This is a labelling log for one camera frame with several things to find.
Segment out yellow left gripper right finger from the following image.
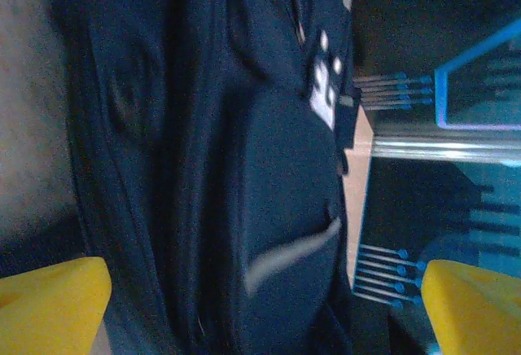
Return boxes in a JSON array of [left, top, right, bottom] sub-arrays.
[[421, 259, 521, 355]]

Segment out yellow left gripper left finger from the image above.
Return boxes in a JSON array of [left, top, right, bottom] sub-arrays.
[[0, 256, 113, 355]]

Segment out navy blue backpack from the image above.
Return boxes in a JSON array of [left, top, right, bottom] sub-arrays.
[[48, 0, 363, 355]]

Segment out aluminium frame post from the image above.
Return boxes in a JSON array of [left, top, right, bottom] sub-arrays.
[[372, 134, 521, 165]]

